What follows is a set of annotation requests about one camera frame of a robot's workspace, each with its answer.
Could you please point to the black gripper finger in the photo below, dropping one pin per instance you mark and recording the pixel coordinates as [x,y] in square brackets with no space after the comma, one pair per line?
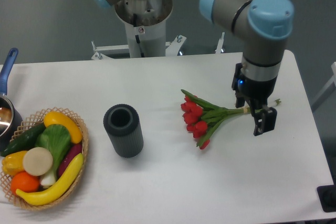
[265,120]
[240,100]

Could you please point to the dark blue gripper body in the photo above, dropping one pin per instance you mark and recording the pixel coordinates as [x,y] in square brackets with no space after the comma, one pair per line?
[255,92]

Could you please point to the red tulip bouquet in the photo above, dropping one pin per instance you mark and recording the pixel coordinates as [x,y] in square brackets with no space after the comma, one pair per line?
[203,118]

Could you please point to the dark grey ribbed vase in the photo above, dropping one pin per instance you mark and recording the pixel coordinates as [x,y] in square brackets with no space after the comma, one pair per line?
[122,124]

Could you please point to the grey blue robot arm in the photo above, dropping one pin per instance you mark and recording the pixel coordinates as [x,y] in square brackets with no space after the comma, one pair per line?
[263,25]

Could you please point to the black device at edge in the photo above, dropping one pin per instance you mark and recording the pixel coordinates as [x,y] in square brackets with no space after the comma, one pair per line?
[327,197]

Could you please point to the purple sweet potato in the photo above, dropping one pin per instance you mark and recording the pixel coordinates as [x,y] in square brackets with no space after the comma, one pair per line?
[74,150]

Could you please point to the green bok choy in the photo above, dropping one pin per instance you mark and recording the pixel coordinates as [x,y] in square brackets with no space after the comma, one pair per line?
[57,140]

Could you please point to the woven wicker basket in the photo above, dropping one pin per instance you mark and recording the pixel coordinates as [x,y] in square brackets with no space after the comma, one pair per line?
[27,123]

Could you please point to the beige round radish slice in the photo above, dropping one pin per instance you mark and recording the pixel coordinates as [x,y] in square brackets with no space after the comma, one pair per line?
[37,161]

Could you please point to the green cucumber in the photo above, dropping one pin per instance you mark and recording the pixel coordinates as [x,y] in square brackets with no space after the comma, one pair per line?
[24,141]

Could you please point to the yellow banana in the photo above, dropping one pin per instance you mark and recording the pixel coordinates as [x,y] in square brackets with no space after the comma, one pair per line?
[60,187]

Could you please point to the orange fruit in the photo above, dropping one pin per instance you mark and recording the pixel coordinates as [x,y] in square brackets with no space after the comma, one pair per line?
[25,182]

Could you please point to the yellow bell pepper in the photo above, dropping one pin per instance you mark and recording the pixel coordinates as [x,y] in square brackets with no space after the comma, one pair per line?
[12,164]

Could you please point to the white frame at right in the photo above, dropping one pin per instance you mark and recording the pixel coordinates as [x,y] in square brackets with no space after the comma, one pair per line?
[325,92]

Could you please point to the white metal base frame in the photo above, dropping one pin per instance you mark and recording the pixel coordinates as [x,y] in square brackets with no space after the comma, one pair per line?
[172,48]

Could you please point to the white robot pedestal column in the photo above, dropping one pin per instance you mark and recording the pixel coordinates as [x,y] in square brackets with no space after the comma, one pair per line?
[145,25]

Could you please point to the blue handled saucepan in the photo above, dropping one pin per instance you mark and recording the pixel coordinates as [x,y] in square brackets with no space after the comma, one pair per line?
[10,117]

